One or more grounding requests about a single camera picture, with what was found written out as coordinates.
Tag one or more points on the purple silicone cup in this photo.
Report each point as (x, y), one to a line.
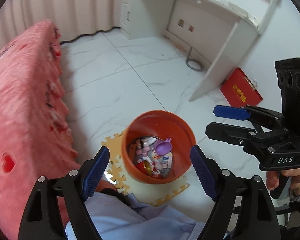
(163, 147)

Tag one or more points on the white blue medicine box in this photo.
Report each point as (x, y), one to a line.
(146, 158)

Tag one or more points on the bed with pink blanket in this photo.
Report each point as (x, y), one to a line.
(35, 139)

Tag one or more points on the red gift bag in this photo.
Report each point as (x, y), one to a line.
(239, 91)

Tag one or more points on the white desk cabinet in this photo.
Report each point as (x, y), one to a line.
(217, 33)

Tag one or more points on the person's light blue trousers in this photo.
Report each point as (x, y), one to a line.
(114, 219)

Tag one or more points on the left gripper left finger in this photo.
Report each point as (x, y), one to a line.
(42, 217)

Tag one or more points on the dark red gourd toy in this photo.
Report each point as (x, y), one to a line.
(131, 151)

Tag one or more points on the person's right hand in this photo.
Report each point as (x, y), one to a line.
(272, 182)

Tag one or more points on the red cylindrical paper can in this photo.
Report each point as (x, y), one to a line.
(145, 167)

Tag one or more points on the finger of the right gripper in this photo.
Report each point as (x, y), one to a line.
(232, 112)
(234, 135)

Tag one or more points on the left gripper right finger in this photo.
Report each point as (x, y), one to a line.
(256, 219)

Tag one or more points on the small blue white carton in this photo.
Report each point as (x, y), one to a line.
(167, 161)

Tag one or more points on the pink pleated curtain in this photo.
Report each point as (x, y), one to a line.
(72, 17)

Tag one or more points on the hello kitty plush toy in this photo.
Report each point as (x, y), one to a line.
(146, 141)

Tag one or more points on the pink plastic roller toy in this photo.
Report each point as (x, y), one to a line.
(143, 151)

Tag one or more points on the orange trash bin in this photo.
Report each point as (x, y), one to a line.
(160, 125)

